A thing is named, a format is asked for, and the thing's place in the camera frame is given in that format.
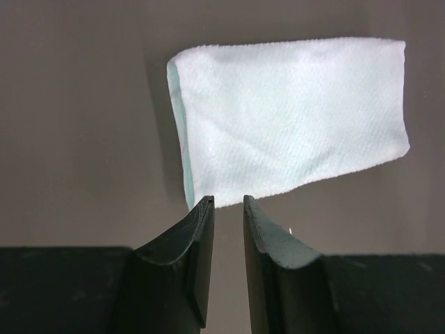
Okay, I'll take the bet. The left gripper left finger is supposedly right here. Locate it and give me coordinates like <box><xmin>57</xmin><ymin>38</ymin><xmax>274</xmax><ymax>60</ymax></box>
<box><xmin>1</xmin><ymin>196</ymin><xmax>215</xmax><ymax>333</ymax></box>

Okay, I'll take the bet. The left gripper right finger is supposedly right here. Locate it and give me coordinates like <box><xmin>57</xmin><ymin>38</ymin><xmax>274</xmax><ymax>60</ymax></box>
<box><xmin>243</xmin><ymin>196</ymin><xmax>444</xmax><ymax>333</ymax></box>

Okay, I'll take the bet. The light mint towel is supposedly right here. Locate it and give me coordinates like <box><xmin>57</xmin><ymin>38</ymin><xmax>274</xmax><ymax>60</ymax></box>
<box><xmin>166</xmin><ymin>38</ymin><xmax>410</xmax><ymax>208</ymax></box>

